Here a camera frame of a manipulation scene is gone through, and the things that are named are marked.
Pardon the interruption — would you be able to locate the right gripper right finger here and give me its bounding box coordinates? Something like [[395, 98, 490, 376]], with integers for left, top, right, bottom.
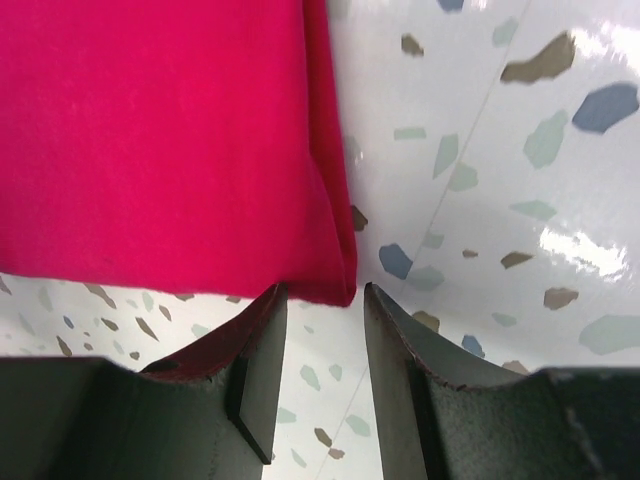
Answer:
[[364, 284, 639, 479]]

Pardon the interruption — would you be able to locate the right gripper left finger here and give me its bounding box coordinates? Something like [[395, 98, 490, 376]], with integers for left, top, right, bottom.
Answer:
[[1, 284, 288, 479]]

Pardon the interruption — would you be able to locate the magenta t shirt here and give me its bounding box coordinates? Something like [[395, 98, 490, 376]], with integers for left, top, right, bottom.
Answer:
[[1, 1, 357, 307]]

